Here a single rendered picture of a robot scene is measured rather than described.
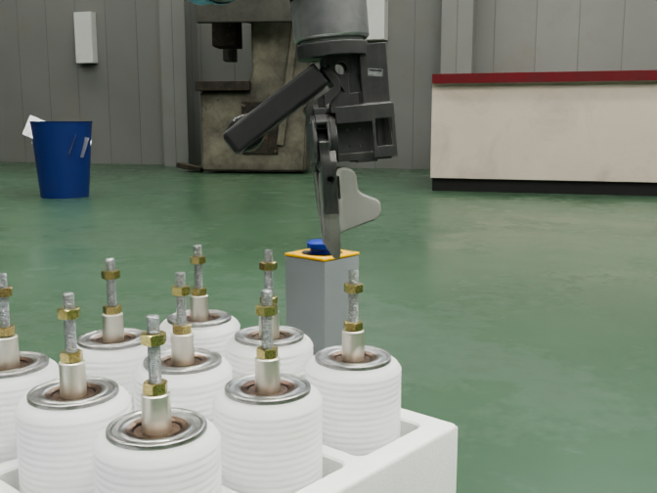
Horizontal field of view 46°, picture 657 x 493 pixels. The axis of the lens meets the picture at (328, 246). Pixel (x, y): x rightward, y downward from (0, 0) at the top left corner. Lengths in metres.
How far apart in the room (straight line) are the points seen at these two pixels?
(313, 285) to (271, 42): 6.47
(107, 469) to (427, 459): 0.32
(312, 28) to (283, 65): 6.60
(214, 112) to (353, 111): 6.72
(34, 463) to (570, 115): 4.99
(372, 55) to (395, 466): 0.39
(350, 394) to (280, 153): 6.66
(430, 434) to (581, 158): 4.75
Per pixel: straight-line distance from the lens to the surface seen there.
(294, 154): 7.32
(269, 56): 7.38
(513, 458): 1.19
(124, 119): 9.38
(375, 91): 0.77
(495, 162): 5.48
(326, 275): 0.96
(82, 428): 0.67
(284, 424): 0.65
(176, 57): 8.73
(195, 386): 0.73
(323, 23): 0.75
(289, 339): 0.83
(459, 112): 5.50
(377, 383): 0.73
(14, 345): 0.79
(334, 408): 0.74
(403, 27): 8.21
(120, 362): 0.82
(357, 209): 0.76
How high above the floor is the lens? 0.48
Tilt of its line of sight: 9 degrees down
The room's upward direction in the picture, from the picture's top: straight up
